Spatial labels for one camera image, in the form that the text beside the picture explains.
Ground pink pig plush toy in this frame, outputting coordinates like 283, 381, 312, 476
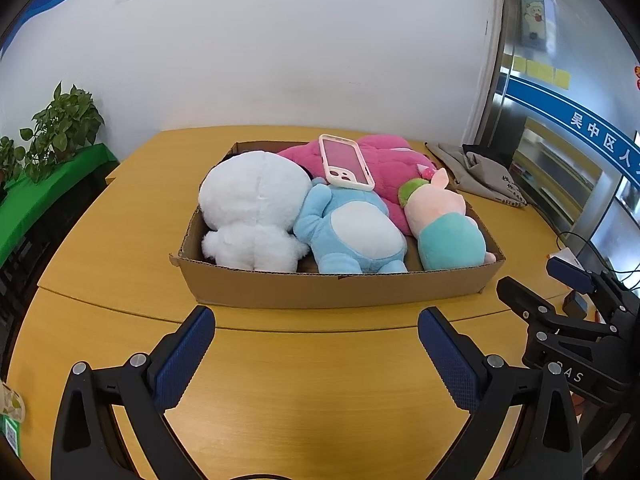
398, 168, 497, 271

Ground blue plush toy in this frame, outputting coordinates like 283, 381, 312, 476
293, 178, 408, 275

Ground beige phone case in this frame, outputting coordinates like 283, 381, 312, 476
318, 134, 375, 192

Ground black charger block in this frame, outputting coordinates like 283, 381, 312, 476
562, 290, 588, 320

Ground white orange pad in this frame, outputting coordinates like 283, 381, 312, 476
553, 247, 582, 269

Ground green white packet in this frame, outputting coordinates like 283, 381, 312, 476
0, 382, 26, 457

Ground grey cloth bag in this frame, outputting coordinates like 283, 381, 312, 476
426, 143, 527, 208

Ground blue door banner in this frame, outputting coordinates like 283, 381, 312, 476
503, 76, 640, 188

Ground brown cardboard box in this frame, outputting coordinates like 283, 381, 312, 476
171, 141, 506, 309

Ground yellow sticky notes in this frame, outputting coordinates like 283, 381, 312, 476
512, 55, 570, 90

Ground green covered side table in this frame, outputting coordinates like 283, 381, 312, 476
0, 143, 119, 263

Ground cartoon sheep poster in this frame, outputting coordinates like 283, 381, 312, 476
521, 0, 555, 51

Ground small potted plant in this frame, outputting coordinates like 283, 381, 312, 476
0, 136, 26, 188

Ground white plush toy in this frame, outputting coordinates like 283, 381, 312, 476
198, 151, 311, 273

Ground green potted plant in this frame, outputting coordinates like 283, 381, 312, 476
20, 84, 104, 182

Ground black cable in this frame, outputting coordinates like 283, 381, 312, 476
555, 231, 640, 291

